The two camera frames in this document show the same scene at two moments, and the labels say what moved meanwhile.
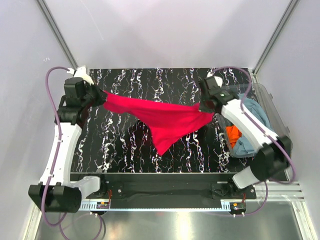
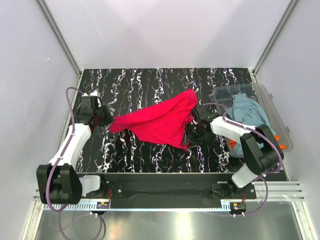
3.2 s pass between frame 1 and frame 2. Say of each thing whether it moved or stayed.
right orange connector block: stayed
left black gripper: moved
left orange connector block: stayed
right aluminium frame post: stayed
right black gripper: moved
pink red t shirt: moved
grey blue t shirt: stayed
